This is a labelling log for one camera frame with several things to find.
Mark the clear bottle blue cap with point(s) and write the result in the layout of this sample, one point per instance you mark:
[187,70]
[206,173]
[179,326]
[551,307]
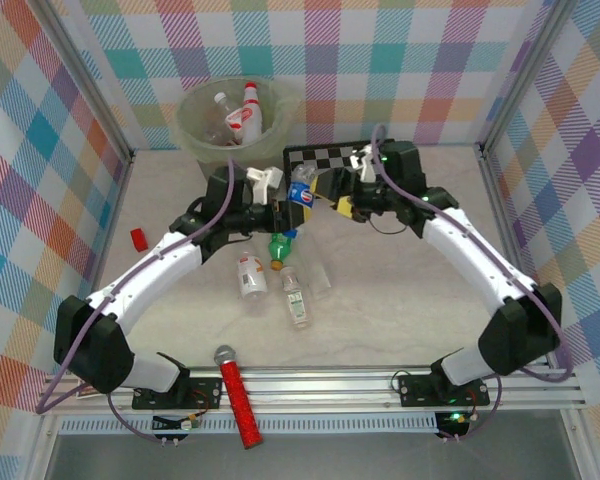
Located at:
[302,195]

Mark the green plastic bottle yellow cap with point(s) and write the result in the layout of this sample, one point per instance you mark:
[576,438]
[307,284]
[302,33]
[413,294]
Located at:
[280,250]

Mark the white bottle orange V label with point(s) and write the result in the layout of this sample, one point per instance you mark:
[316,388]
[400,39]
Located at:
[252,280]

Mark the small clear bottle green label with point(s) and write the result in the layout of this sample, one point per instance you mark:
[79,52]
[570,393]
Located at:
[295,305]

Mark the frosted bottle red cap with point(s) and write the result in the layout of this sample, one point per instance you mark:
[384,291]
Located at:
[252,110]

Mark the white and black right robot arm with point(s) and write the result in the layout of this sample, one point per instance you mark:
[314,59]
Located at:
[465,250]

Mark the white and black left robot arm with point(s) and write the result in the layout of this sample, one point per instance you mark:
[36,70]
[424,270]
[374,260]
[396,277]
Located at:
[150,270]

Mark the translucent plastic bin liner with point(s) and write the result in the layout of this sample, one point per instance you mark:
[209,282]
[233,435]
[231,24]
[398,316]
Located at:
[287,107]

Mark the translucent green trash bin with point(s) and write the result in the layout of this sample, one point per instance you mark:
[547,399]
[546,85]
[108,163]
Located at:
[190,132]

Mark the black and grey chessboard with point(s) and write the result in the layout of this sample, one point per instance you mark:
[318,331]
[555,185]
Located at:
[320,157]

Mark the small red block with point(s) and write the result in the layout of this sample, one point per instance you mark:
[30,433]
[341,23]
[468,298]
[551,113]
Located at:
[140,240]

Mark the red glitter microphone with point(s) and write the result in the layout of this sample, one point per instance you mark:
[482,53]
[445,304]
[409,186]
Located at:
[237,395]

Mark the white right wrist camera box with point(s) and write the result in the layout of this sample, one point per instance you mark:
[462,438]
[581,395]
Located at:
[365,170]

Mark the aluminium side rail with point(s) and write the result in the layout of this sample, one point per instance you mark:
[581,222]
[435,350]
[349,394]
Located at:
[502,210]

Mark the aluminium frame post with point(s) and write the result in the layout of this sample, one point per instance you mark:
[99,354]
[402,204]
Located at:
[527,75]
[92,85]

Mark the aluminium mounting rail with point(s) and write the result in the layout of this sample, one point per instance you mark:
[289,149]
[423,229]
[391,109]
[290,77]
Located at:
[320,387]

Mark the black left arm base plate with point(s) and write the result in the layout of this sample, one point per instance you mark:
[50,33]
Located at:
[205,392]

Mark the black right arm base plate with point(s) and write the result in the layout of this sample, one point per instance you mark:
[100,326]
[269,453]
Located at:
[420,392]

